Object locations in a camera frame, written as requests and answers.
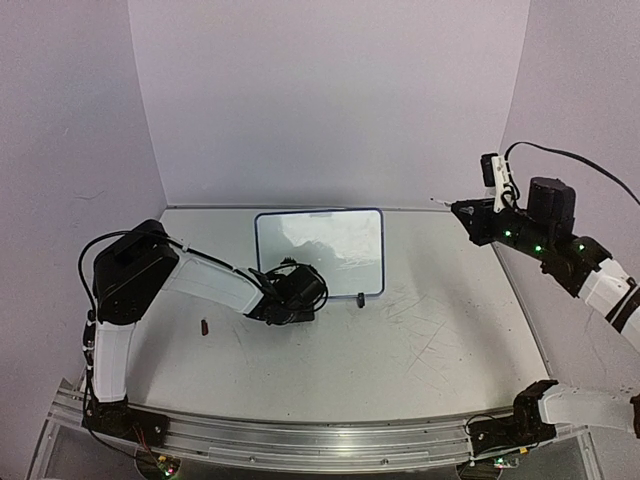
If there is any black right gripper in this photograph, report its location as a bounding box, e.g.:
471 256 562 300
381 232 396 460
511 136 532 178
452 195 553 259

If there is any small blue-framed whiteboard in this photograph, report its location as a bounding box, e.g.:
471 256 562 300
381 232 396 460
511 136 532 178
254 208 386 298

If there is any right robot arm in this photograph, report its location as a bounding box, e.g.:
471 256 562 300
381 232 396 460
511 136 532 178
451 177 639 454

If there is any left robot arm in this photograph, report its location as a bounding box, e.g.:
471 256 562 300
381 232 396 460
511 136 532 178
77 219 329 446

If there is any left circuit board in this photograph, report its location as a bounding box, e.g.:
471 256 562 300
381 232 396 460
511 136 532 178
152 455 180 478

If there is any circuit board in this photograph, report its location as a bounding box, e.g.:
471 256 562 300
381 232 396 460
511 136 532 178
152 455 180 478
492 452 522 470

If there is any right circuit board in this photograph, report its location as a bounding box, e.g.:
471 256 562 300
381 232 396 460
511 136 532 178
492 452 522 470

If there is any black right camera cable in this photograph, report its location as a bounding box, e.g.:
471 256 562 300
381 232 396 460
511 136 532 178
503 141 640 206

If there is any aluminium front rail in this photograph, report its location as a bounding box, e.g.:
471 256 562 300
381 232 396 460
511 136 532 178
48 384 596 473

